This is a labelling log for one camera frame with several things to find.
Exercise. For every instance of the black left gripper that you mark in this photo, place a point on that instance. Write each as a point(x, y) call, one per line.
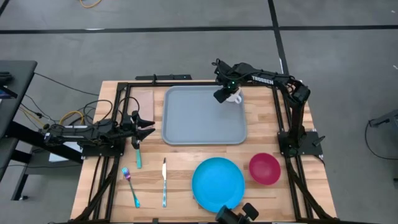
point(129, 124)

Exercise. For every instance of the white sheet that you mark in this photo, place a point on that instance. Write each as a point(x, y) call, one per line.
point(62, 157)

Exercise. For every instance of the magenta bowl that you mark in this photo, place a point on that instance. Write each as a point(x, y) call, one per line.
point(265, 169)

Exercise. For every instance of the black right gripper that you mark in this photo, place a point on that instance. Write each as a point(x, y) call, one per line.
point(222, 95)

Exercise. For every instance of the blue plate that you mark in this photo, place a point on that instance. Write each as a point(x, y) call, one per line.
point(217, 185)

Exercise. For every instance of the black desk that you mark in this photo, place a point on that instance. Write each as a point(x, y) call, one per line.
point(15, 93)

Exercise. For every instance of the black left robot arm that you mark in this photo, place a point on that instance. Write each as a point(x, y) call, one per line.
point(93, 133)

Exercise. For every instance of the white mug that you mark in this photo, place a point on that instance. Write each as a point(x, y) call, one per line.
point(234, 97)

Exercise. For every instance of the black bar device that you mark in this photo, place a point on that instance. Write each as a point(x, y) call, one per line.
point(163, 77)

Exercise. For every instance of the black aluminium frame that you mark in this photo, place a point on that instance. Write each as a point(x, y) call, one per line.
point(124, 84)

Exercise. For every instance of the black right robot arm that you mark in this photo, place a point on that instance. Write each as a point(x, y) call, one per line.
point(295, 124)

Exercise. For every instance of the iridescent fork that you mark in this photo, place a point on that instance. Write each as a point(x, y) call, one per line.
point(130, 186)

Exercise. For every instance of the pink cloth napkin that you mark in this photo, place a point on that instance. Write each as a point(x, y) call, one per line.
point(144, 104)

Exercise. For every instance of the grey plastic tray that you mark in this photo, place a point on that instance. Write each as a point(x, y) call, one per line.
point(199, 118)

